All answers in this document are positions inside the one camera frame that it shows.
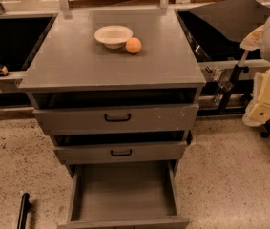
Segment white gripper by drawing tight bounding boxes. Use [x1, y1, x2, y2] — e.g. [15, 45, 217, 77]
[240, 25, 270, 127]

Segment orange fruit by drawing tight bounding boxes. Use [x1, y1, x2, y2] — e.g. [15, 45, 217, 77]
[125, 37, 142, 54]

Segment grey top drawer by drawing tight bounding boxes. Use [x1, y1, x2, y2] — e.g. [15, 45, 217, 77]
[34, 104, 198, 135]

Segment grey drawer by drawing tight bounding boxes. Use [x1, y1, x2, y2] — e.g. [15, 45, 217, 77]
[34, 104, 198, 135]
[57, 160, 189, 229]
[54, 141, 186, 165]

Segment grey middle drawer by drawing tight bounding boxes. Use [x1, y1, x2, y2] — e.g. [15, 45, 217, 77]
[54, 141, 186, 165]

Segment grey drawer cabinet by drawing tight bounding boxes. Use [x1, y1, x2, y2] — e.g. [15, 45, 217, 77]
[18, 7, 207, 229]

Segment grey bottom drawer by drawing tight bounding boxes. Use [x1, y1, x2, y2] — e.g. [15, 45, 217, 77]
[57, 160, 189, 229]

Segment black tray stand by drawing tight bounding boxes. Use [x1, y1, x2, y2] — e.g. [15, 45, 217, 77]
[179, 0, 270, 116]

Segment white ceramic bowl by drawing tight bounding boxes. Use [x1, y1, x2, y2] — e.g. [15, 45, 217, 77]
[94, 25, 134, 49]

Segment yellow black tape measure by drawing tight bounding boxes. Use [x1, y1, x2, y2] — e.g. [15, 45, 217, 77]
[0, 64, 9, 76]

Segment black bar on floor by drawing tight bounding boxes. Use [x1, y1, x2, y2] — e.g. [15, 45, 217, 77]
[17, 193, 31, 229]

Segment black top drawer handle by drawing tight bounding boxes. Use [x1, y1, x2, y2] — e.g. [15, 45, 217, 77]
[104, 114, 132, 122]

